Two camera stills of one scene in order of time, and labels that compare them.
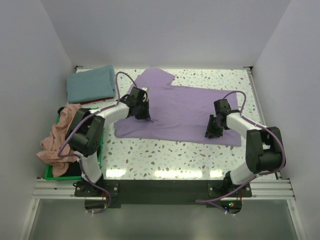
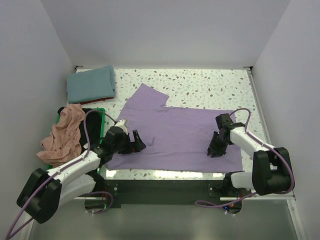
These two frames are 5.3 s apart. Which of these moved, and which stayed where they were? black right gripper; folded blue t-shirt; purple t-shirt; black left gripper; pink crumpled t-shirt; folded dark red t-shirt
Moved: black left gripper; black right gripper; purple t-shirt
Stayed: pink crumpled t-shirt; folded dark red t-shirt; folded blue t-shirt
